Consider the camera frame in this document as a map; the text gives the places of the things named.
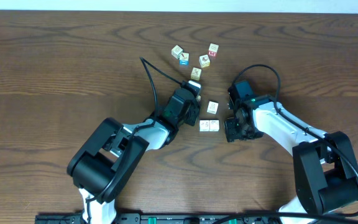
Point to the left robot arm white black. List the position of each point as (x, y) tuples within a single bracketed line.
[(104, 163)]

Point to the wooden block yellow border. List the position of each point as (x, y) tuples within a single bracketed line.
[(196, 73)]

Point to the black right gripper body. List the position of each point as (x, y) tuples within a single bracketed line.
[(235, 130)]

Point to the wooden block brown drawing yellow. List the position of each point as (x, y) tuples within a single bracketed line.
[(204, 61)]

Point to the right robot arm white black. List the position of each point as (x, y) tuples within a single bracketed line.
[(325, 166)]

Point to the wooden block with turtle drawing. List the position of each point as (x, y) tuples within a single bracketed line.
[(204, 126)]

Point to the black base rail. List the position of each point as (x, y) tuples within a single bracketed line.
[(135, 218)]

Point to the wooden block red M side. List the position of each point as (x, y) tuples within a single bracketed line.
[(213, 49)]

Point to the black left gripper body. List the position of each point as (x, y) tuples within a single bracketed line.
[(193, 112)]

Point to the wooden block yellow S side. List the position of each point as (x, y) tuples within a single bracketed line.
[(212, 107)]

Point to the wooden block plain top left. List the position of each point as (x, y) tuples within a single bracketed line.
[(176, 51)]

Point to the wooden block red A side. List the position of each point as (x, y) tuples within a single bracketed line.
[(214, 125)]

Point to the wooden block blue side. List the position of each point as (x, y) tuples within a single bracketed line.
[(184, 58)]

